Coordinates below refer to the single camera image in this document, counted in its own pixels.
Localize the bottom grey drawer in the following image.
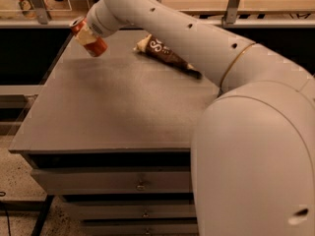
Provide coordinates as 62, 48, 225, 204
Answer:
82, 218, 198, 236

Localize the grey drawer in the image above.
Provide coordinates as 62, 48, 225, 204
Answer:
31, 168, 192, 196
82, 218, 198, 236
64, 201, 196, 220

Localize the grey metal railing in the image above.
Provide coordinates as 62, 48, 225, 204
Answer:
0, 0, 309, 25

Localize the brown and white chip bag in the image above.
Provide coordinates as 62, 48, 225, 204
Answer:
134, 34, 202, 80

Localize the middle grey drawer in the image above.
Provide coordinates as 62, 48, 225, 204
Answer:
64, 201, 196, 220

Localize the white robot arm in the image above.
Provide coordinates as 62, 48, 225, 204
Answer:
85, 0, 315, 236

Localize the black floor frame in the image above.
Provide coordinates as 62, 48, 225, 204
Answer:
0, 191, 54, 236

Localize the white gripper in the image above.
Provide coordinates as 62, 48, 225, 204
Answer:
76, 0, 127, 46

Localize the top grey drawer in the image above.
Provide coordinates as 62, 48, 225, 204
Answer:
31, 168, 192, 196

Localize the red coke can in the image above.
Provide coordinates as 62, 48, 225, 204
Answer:
70, 17, 107, 57

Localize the grey drawer cabinet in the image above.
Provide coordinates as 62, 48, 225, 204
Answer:
8, 29, 221, 236

